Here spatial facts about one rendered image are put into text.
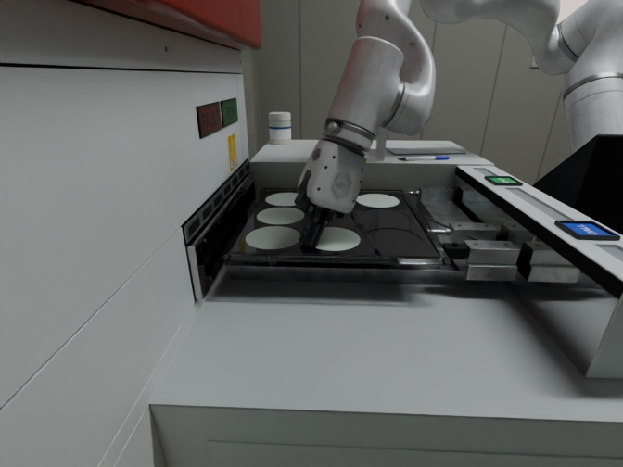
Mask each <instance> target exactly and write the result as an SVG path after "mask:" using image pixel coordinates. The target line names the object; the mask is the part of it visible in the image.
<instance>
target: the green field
mask: <svg viewBox="0 0 623 467"><path fill-rule="evenodd" d="M222 111H223V119H224V125H226V124H228V123H230V122H232V121H234V120H238V116H237V105H236V100H233V101H229V102H225V103H222Z"/></svg>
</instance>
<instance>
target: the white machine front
mask: <svg viewBox="0 0 623 467"><path fill-rule="evenodd" d="M241 73H243V70H242V57H241V51H238V50H235V49H233V48H229V47H226V46H223V45H219V44H214V43H211V42H208V41H204V40H201V39H198V38H195V37H192V36H188V35H185V34H182V33H179V32H173V31H170V30H167V29H163V28H161V27H158V26H154V25H151V24H147V23H144V22H142V21H138V20H135V19H129V18H126V17H123V16H120V15H117V14H113V13H110V12H107V11H104V10H101V9H97V8H94V7H91V6H86V5H82V4H79V3H76V2H72V1H70V0H0V467H114V465H115V463H116V461H117V459H118V457H119V456H120V454H121V452H122V450H123V449H124V447H125V445H126V443H127V441H128V439H129V438H130V436H131V434H132V432H133V430H134V428H135V427H136V425H137V423H138V421H139V420H140V418H141V416H142V414H143V412H144V411H145V409H146V406H147V404H148V402H149V401H150V399H151V398H152V396H153V394H154V393H155V391H156V389H157V387H158V385H159V383H160V381H161V379H162V377H163V375H164V374H165V372H166V371H167V369H168V367H169V365H170V364H171V362H172V359H173V357H174V356H175V354H176V352H177V350H178V348H179V347H180V345H181V344H182V342H183V340H184V338H185V336H186V334H187V332H188V330H189V329H190V327H191V325H192V323H193V321H194V319H195V318H196V316H197V314H198V312H199V311H200V309H201V307H202V305H203V303H204V301H205V300H206V298H207V296H208V294H209V292H210V290H211V288H212V287H213V285H214V283H215V282H216V280H217V278H218V276H219V274H220V273H221V271H222V269H223V266H224V264H223V265H222V267H221V269H220V271H219V272H218V274H217V276H216V278H215V280H214V281H213V283H212V285H211V287H210V289H209V291H208V293H207V294H206V295H205V297H204V299H194V295H193V289H192V284H191V278H190V273H189V268H188V262H187V256H186V251H185V244H186V242H185V237H184V226H185V225H186V224H187V223H188V222H189V221H190V220H191V219H192V218H193V217H194V216H195V215H196V214H197V213H198V212H199V211H200V210H201V209H202V208H203V206H204V205H205V204H206V203H207V202H208V201H209V200H210V199H211V198H212V197H213V196H214V195H215V194H216V193H217V192H218V191H219V190H220V189H221V188H222V187H223V186H224V185H225V184H226V183H227V182H228V180H229V179H230V178H231V177H232V176H233V175H234V174H235V173H236V172H237V171H238V170H239V169H240V168H241V167H242V166H243V165H244V164H245V163H246V162H247V161H248V157H249V155H248V132H247V119H246V107H245V95H244V82H243V74H241ZM233 100H236V105H237V117H238V120H234V121H232V122H230V123H228V124H226V125H224V119H223V103H225V102H229V101H233ZM218 104H219V105H220V114H221V124H222V127H220V128H218V129H216V130H214V131H212V132H210V133H206V134H204V135H202V132H201V125H200V118H199V111H198V110H199V109H200V108H204V107H210V106H214V105H218ZM232 134H235V147H236V156H237V166H236V167H235V163H234V169H233V170H232V171H231V169H230V158H229V148H228V139H227V137H229V136H231V138H232Z"/></svg>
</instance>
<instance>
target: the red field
mask: <svg viewBox="0 0 623 467"><path fill-rule="evenodd" d="M198 111H199V118H200V125H201V132H202V135H204V134H206V133H210V132H212V131H214V130H216V129H218V128H220V127H222V124H221V114H220V105H219V104H218V105H214V106H210V107H204V108H200V109H199V110H198Z"/></svg>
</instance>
